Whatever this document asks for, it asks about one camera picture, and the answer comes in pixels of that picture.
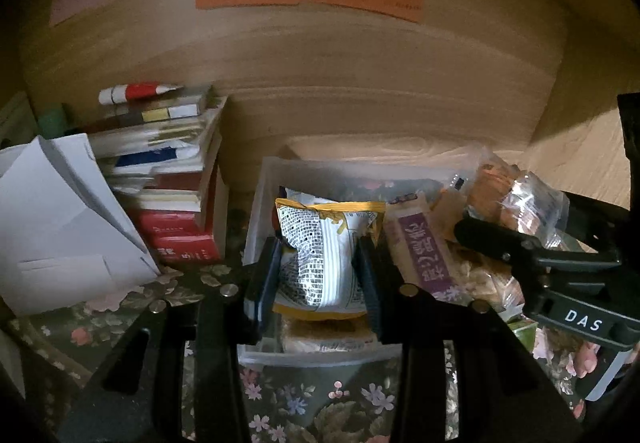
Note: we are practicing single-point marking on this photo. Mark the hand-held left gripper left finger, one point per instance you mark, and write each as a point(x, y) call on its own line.
point(262, 293)

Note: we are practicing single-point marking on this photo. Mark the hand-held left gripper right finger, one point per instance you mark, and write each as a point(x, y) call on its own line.
point(372, 293)

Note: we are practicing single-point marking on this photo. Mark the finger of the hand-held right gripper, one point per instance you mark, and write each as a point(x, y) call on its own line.
point(495, 243)
point(600, 218)

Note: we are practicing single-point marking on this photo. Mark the clear cracker packet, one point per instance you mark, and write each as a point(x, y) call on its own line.
point(505, 193)

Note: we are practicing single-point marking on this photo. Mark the white yellow dotted snack packet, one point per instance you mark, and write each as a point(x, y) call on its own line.
point(325, 258)

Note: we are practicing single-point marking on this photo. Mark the brown snack bar packet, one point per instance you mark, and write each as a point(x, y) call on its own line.
point(420, 243)

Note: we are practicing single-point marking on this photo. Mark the clear plastic storage container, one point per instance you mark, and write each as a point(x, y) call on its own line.
point(265, 203)

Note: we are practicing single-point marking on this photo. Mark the clear bread snack packet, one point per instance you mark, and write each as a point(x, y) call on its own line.
point(480, 280)

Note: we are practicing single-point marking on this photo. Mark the green snack packet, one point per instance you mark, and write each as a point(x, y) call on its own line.
point(522, 335)

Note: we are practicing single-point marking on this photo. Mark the tan snack packet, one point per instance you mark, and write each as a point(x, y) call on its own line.
point(320, 335)

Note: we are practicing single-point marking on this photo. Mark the stack of books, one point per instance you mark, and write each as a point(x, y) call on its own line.
point(175, 233)

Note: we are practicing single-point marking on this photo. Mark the floral tablecloth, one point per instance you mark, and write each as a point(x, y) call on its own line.
point(310, 403)

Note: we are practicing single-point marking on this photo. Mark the white folded paper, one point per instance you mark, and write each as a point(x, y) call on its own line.
point(60, 223)

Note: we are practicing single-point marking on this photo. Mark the red white glue tube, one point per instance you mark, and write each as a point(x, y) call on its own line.
point(140, 92)

